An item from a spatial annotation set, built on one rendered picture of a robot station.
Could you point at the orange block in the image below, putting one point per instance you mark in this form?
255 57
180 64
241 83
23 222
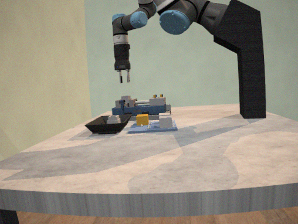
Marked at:
142 119

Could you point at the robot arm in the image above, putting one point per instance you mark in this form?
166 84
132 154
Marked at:
175 15

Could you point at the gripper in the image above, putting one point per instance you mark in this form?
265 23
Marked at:
121 54

